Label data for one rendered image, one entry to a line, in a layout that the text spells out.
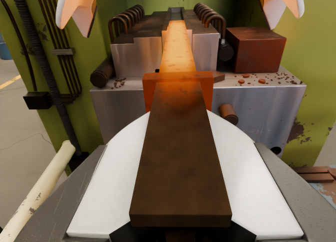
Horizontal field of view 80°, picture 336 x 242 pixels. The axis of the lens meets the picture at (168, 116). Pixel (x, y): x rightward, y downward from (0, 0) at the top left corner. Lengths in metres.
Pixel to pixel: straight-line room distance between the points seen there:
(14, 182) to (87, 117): 1.15
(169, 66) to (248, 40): 0.26
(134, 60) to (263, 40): 0.24
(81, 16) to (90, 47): 0.40
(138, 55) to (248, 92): 0.21
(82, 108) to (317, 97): 0.69
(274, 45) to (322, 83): 0.30
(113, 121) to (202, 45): 0.22
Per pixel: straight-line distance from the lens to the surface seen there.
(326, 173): 0.64
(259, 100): 0.40
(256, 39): 0.42
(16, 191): 1.69
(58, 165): 0.69
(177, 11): 0.79
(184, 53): 0.21
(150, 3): 0.87
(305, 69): 0.65
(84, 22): 0.18
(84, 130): 0.72
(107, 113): 0.40
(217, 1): 0.88
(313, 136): 0.80
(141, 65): 0.41
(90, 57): 0.59
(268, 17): 0.18
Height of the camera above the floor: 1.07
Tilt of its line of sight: 33 degrees down
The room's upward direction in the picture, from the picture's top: 3 degrees counter-clockwise
